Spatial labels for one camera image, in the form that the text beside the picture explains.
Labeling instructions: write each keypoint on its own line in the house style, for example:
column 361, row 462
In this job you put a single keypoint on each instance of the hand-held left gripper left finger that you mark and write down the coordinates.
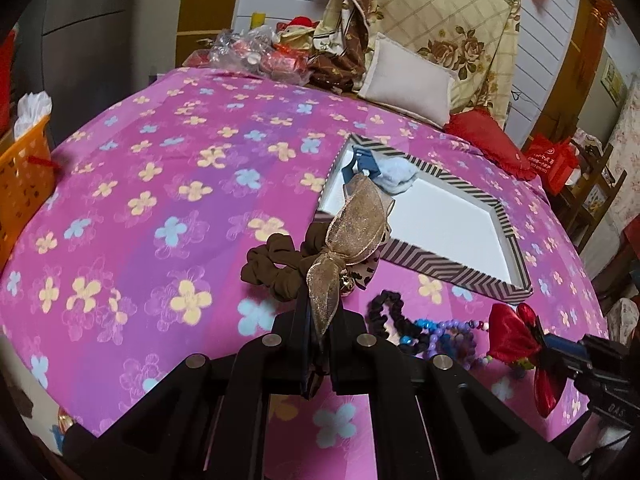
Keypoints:
column 297, row 330

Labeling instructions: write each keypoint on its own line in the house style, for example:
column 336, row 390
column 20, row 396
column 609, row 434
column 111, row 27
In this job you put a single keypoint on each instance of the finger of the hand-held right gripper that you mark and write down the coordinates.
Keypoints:
column 560, row 344

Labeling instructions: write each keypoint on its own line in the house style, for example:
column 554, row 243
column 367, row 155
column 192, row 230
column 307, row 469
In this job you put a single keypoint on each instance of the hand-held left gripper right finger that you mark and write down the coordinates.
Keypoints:
column 350, row 350

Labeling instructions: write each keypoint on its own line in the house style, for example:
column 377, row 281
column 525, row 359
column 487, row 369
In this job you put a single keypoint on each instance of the red bow hair clip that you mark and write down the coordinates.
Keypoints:
column 510, row 335

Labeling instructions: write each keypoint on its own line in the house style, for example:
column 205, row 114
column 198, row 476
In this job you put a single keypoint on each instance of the brown scrunchie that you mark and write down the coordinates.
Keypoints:
column 265, row 265

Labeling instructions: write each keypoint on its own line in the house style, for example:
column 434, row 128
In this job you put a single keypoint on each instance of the gold ribbon bow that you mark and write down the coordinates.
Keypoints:
column 350, row 225

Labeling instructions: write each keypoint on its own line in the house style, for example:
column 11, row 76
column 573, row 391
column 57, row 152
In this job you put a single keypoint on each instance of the striped cardboard box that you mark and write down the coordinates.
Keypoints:
column 440, row 220

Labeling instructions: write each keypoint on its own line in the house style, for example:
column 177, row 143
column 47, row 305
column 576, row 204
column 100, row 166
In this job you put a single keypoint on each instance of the black scrunchie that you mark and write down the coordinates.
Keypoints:
column 390, row 305

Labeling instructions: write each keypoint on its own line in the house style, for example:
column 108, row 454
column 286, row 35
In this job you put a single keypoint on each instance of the leopard print bow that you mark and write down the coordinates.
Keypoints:
column 364, row 270

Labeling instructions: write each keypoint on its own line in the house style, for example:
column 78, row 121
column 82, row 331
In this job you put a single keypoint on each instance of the wooden chair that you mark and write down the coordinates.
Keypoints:
column 592, row 195

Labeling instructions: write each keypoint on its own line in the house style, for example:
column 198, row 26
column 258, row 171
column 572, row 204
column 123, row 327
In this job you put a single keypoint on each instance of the light blue fluffy scrunchie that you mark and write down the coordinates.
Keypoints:
column 397, row 175

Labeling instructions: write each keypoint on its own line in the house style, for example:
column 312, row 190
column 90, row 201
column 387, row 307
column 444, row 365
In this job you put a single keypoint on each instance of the red shopping bag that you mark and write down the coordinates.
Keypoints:
column 550, row 162

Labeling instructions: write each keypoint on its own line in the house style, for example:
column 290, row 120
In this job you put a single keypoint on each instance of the blue hair clip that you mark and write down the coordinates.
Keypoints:
column 361, row 157

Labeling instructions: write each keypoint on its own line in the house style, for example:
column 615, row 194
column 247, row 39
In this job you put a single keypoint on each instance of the floral curtain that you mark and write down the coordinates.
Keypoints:
column 627, row 160

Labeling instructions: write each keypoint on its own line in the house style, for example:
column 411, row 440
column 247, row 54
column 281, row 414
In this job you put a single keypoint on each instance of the red frilled cushion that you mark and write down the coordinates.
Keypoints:
column 492, row 135

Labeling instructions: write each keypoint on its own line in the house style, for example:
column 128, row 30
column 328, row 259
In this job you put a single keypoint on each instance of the pink floral bedsheet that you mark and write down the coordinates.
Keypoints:
column 150, row 135

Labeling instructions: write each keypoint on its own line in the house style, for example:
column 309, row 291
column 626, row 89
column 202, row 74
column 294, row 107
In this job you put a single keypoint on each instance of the small white pillow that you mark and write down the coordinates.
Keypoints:
column 410, row 80

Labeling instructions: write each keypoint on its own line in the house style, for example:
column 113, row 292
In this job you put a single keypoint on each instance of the brown floral cloth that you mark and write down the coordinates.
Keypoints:
column 345, row 60

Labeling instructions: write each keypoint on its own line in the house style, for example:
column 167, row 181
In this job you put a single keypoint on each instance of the clear plastic bag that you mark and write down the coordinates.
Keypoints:
column 250, row 52

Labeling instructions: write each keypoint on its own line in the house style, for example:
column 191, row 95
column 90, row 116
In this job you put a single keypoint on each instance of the red plush toy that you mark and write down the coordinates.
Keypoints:
column 300, row 25

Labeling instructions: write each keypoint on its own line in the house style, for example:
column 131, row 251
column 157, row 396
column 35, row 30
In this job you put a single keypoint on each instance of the orange plastic basket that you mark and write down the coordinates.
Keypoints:
column 22, row 185

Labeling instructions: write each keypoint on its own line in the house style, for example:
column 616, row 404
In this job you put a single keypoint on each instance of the brown wooden door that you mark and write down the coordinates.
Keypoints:
column 207, row 0

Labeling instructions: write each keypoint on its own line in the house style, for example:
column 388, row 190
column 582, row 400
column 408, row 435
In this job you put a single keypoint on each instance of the white plastic bag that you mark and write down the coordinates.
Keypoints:
column 32, row 110

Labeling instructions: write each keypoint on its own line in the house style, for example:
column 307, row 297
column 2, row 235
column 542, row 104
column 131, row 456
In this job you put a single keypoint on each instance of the grey refrigerator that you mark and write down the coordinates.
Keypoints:
column 110, row 10

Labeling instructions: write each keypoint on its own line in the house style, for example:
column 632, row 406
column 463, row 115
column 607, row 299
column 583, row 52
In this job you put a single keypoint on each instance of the wall picture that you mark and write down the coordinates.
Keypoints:
column 614, row 80

